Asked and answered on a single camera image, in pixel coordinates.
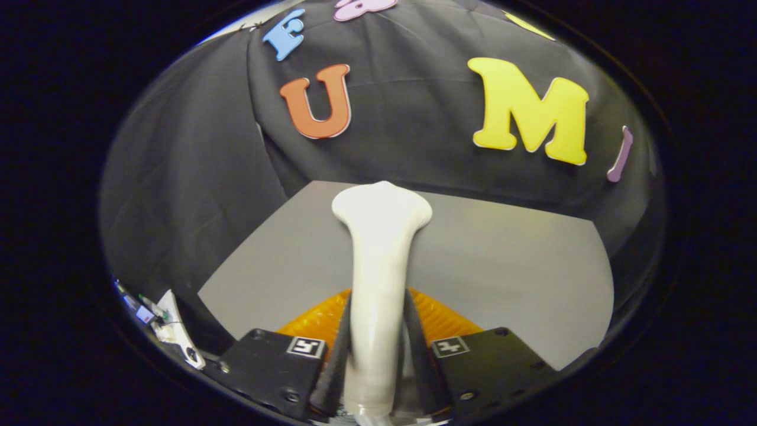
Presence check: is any white device with cables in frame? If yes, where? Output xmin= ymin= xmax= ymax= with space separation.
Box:
xmin=114 ymin=279 xmax=206 ymax=371

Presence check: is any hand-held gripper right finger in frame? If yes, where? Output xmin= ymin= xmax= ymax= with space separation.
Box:
xmin=404 ymin=288 xmax=559 ymax=422

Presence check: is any grey cabinet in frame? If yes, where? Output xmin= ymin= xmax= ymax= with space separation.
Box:
xmin=197 ymin=180 xmax=616 ymax=370

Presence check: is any white garment steamer with hose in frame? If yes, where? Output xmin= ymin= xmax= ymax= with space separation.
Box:
xmin=331 ymin=180 xmax=434 ymax=426

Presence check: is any black backdrop cloth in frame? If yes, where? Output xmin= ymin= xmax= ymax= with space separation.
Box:
xmin=99 ymin=0 xmax=660 ymax=356

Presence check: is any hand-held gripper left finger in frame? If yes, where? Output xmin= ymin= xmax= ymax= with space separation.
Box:
xmin=216 ymin=289 xmax=354 ymax=422

